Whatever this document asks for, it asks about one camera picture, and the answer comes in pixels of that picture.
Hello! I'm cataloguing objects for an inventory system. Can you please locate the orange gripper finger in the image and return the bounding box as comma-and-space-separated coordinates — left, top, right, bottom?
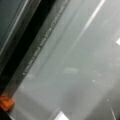
0, 94, 14, 111

